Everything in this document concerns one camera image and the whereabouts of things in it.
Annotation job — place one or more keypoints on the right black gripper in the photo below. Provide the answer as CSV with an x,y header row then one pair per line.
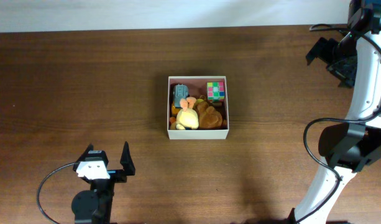
x,y
322,50

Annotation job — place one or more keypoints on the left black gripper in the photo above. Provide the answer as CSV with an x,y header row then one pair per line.
x,y
121,175

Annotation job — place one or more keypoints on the yellow plush rabbit toy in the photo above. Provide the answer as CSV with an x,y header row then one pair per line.
x,y
187,117

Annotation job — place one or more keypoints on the yellow grey toy truck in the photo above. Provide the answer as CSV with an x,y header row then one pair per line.
x,y
179,95

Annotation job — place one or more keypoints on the brown plush toy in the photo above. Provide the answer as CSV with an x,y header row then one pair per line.
x,y
208,116

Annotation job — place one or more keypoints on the multicoloured puzzle cube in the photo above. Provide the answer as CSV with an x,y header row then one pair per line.
x,y
215,92

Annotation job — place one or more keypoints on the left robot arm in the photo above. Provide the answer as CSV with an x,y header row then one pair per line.
x,y
94,205

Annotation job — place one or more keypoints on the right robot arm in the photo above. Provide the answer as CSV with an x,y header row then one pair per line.
x,y
354,142

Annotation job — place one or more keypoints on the white cardboard box red interior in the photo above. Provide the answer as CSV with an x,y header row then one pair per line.
x,y
197,86

